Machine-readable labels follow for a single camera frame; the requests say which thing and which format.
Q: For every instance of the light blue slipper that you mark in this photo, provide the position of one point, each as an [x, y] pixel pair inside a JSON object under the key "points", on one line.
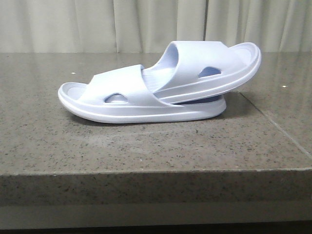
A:
{"points": [[192, 70], [121, 96]]}

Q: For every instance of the beige curtain left panel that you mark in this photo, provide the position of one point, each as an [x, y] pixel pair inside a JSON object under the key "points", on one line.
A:
{"points": [[109, 26]]}

